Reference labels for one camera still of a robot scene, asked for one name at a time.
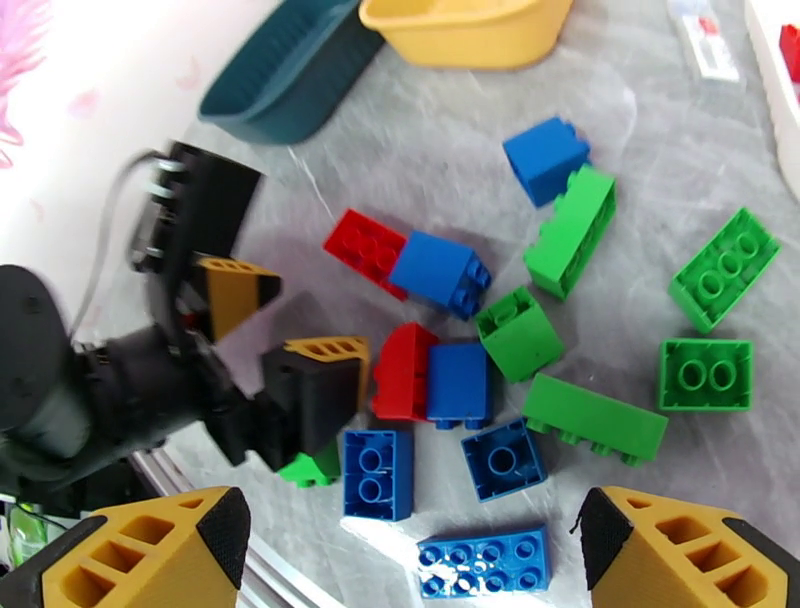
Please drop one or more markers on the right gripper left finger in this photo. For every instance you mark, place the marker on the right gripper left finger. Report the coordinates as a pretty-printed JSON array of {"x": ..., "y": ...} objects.
[{"x": 144, "y": 556}]

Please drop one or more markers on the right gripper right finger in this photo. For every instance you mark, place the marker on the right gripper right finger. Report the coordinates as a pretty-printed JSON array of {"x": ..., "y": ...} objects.
[{"x": 687, "y": 562}]

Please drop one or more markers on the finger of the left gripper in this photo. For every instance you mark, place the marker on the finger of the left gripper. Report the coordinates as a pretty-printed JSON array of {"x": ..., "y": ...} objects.
[
  {"x": 234, "y": 294},
  {"x": 312, "y": 394}
]

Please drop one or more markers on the green lego brick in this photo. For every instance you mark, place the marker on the green lego brick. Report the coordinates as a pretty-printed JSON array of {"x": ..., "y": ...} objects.
[
  {"x": 519, "y": 337},
  {"x": 725, "y": 269},
  {"x": 572, "y": 237},
  {"x": 706, "y": 375},
  {"x": 309, "y": 470},
  {"x": 594, "y": 415}
]

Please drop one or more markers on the red lego brick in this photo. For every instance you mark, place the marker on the red lego brick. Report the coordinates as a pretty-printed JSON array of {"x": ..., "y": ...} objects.
[
  {"x": 403, "y": 375},
  {"x": 362, "y": 247},
  {"x": 792, "y": 56}
]

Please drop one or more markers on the blue lego brick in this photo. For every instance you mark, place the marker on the blue lego brick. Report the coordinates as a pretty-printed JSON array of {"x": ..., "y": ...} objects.
[
  {"x": 378, "y": 475},
  {"x": 484, "y": 562},
  {"x": 459, "y": 381},
  {"x": 544, "y": 162},
  {"x": 437, "y": 269},
  {"x": 500, "y": 459}
]

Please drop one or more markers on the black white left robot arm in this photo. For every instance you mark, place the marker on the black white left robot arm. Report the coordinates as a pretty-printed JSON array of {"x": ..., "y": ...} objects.
[{"x": 31, "y": 375}]

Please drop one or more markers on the dark teal plastic container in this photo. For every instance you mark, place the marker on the dark teal plastic container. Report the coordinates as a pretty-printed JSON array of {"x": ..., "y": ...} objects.
[{"x": 281, "y": 81}]

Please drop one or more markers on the yellow plastic container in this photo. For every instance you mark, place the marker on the yellow plastic container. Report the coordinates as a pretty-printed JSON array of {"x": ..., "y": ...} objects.
[{"x": 469, "y": 37}]

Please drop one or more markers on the white plastic container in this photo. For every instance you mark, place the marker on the white plastic container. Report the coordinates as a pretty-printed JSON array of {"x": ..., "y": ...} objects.
[{"x": 772, "y": 81}]

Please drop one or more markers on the small clear packet red label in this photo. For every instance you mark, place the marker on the small clear packet red label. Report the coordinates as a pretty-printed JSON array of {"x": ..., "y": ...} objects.
[{"x": 703, "y": 44}]

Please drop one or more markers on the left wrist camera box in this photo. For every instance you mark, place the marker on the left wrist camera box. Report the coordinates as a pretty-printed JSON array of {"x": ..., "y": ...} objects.
[{"x": 212, "y": 200}]

